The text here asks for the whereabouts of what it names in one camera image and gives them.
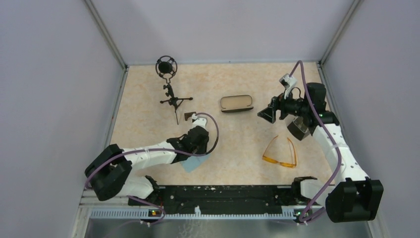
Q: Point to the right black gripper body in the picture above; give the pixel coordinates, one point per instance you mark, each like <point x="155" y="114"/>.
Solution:
<point x="290" y="106"/>

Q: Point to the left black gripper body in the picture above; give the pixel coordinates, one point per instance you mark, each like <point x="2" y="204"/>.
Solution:
<point x="201" y="149"/>

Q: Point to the light blue cleaning cloth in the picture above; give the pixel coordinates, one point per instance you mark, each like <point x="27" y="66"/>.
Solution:
<point x="193" y="162"/>

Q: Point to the black glasses case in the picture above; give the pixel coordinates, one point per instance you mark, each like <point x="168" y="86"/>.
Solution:
<point x="238" y="103"/>

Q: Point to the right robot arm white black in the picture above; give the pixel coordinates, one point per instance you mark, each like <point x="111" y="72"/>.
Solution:
<point x="349" y="195"/>

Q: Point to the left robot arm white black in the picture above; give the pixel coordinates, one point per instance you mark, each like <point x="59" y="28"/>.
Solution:
<point x="112" y="172"/>

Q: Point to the orange sunglasses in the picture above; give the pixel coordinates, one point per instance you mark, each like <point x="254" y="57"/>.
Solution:
<point x="281" y="153"/>

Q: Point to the small brown wooden block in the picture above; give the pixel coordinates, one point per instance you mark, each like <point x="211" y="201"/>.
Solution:
<point x="188" y="115"/>

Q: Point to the black microphone on tripod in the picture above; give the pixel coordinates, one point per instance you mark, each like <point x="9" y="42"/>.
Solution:
<point x="166" y="68"/>

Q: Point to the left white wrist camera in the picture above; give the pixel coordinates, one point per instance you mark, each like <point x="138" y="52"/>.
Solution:
<point x="198" y="121"/>

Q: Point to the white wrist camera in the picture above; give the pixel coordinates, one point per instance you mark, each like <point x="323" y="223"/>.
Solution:
<point x="288" y="82"/>
<point x="198" y="121"/>

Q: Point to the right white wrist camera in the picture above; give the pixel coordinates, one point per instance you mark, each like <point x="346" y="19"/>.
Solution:
<point x="288" y="82"/>

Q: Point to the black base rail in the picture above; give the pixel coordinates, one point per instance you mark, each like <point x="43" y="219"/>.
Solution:
<point x="226" y="199"/>

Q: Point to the white cable duct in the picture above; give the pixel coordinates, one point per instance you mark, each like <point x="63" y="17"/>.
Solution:
<point x="288" y="213"/>

